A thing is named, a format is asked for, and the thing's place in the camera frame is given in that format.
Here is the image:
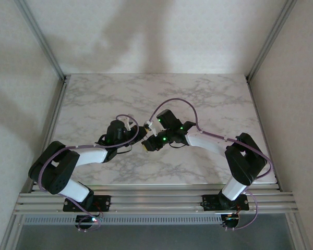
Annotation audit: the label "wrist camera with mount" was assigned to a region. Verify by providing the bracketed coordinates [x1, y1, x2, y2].
[143, 121, 158, 135]
[121, 116, 134, 131]

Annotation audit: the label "aluminium side rail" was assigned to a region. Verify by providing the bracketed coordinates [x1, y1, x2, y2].
[28, 78, 70, 195]

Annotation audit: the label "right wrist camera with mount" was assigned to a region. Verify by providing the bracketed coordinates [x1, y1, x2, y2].
[143, 121, 158, 135]

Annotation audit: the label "grey slotted cable duct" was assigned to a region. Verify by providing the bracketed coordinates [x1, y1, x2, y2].
[23, 215, 222, 225]

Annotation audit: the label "aluminium base frame rails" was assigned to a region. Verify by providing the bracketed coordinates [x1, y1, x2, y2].
[13, 183, 299, 216]

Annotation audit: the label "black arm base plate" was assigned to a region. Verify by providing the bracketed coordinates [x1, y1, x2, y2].
[62, 195, 112, 212]
[202, 194, 250, 212]

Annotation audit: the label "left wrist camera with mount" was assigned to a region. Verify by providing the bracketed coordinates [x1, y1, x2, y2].
[121, 116, 134, 131]

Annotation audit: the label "small circuit board with LED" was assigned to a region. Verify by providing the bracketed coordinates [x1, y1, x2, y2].
[75, 212, 103, 233]
[221, 212, 241, 231]

